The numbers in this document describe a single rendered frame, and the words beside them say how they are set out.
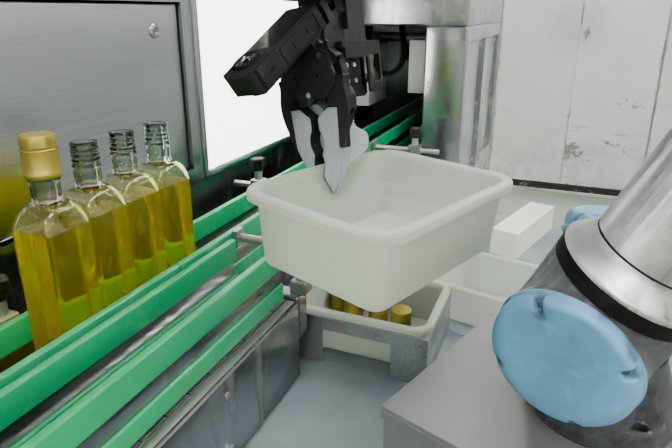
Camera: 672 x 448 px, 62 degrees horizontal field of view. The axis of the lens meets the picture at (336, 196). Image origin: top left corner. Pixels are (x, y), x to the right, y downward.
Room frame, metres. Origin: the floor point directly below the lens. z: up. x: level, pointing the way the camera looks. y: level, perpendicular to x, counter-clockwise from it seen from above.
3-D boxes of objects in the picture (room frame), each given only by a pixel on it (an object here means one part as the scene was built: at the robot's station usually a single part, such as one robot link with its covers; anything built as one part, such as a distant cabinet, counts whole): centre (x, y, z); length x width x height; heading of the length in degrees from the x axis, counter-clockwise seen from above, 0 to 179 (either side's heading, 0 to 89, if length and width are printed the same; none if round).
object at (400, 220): (0.51, -0.05, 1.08); 0.22 x 0.17 x 0.09; 138
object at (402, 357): (0.82, -0.04, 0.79); 0.27 x 0.17 x 0.08; 68
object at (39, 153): (0.54, 0.29, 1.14); 0.04 x 0.04 x 0.04
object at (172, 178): (0.70, 0.23, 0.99); 0.06 x 0.06 x 0.21; 68
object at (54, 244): (0.54, 0.29, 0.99); 0.06 x 0.06 x 0.21; 67
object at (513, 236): (1.25, -0.45, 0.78); 0.24 x 0.06 x 0.06; 141
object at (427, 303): (0.81, -0.06, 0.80); 0.22 x 0.17 x 0.09; 68
